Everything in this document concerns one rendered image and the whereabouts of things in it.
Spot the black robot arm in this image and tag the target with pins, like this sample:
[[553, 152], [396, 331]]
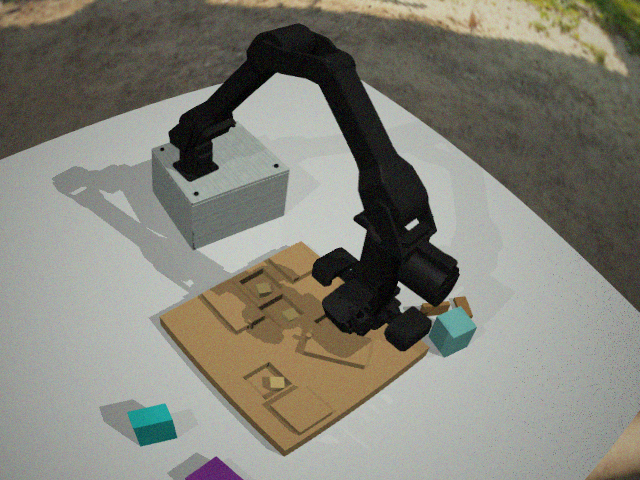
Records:
[[391, 191]]

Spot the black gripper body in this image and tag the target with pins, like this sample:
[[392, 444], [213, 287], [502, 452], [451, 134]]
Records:
[[404, 329]]

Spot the tan square puzzle board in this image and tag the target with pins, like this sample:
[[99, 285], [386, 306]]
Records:
[[238, 340]]

